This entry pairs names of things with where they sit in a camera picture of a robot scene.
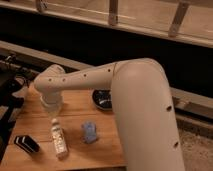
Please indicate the metal window railing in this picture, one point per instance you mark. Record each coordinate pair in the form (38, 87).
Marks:
(188, 21)

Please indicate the black round bowl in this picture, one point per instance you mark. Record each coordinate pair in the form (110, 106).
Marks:
(102, 99)

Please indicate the black equipment stand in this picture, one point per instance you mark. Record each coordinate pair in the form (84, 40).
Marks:
(13, 89)

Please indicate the black white striped eraser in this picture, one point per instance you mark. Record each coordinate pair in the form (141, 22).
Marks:
(26, 143)

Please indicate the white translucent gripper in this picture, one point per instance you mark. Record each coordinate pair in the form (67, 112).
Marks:
(52, 104)

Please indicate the clear plastic bottle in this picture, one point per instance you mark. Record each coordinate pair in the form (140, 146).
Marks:
(58, 139)

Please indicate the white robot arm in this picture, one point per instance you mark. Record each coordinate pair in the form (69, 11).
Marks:
(141, 101)

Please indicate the blue sponge cloth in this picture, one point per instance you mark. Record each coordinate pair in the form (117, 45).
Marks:
(89, 132)

